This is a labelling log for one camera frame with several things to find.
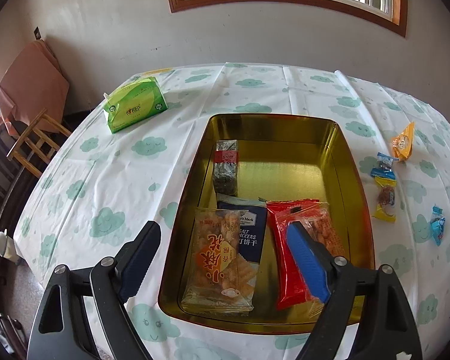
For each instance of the light blue candy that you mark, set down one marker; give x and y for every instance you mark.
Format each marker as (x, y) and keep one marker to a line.
(437, 228)

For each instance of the wooden chair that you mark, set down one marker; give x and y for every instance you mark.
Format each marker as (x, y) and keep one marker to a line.
(30, 135)

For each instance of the red rice cracker packet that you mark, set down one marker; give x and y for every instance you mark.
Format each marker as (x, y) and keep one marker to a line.
(285, 270)

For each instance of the dark wall switch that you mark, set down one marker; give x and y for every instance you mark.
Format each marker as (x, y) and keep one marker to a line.
(38, 33)

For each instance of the white cloud-print tablecloth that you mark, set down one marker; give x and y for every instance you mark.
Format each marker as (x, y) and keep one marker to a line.
(116, 195)

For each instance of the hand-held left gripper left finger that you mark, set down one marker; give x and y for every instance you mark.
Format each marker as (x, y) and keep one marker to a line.
(138, 262)

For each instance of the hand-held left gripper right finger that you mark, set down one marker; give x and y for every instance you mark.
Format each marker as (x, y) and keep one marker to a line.
(307, 258)

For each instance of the yellow-ended snack packet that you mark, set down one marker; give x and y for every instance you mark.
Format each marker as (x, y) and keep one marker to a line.
(384, 198)

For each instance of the clear orange-label snack packet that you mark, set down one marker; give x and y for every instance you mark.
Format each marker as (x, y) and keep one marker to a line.
(217, 262)

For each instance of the green tissue pack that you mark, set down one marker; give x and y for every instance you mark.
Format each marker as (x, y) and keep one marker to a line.
(135, 105)

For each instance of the orange snack packet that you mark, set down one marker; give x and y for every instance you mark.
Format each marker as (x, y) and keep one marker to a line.
(403, 144)

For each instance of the dark green foil packet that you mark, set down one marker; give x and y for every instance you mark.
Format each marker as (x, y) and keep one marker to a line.
(225, 176)

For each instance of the pink cloth cover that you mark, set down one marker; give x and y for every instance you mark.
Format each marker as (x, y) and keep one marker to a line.
(30, 78)

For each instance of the brown wooden furniture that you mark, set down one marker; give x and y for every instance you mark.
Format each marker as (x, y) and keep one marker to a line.
(7, 330)

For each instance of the gold-lined metal tin box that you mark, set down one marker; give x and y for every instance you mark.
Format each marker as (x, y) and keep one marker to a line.
(285, 150)

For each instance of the blue cracker packet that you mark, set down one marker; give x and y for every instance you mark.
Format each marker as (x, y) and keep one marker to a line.
(253, 240)

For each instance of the dark wooden bench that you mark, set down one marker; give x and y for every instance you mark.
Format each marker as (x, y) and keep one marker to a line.
(3, 180)

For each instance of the white trash bin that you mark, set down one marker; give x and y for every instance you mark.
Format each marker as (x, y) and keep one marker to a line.
(5, 247)

